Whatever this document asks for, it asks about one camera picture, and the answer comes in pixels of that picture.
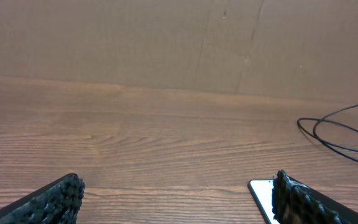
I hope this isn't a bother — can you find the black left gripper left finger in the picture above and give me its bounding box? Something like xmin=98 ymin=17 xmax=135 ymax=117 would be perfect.
xmin=0 ymin=173 xmax=85 ymax=224

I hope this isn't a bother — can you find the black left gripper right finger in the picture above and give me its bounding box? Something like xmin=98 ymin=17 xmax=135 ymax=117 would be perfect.
xmin=272 ymin=170 xmax=358 ymax=224

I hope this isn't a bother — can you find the Samsung Galaxy smartphone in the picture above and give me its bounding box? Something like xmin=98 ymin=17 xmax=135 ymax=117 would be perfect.
xmin=247 ymin=179 xmax=279 ymax=224

